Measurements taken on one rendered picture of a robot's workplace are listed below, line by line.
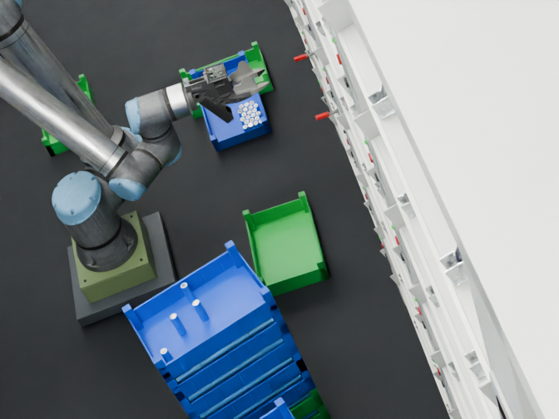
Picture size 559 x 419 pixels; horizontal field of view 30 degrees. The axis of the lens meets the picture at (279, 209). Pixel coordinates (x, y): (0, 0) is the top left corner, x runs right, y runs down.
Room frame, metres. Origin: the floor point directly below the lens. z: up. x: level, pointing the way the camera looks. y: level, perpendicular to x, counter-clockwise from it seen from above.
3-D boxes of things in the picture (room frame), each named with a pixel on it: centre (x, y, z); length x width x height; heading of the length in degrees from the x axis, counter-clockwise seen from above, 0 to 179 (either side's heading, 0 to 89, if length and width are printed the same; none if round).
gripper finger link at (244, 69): (2.23, -0.06, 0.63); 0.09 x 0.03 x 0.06; 98
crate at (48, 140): (3.19, 0.58, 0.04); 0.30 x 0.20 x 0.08; 179
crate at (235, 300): (1.60, 0.26, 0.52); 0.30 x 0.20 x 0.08; 102
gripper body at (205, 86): (2.21, 0.04, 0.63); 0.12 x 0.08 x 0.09; 85
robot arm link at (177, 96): (2.22, 0.13, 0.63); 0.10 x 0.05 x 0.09; 175
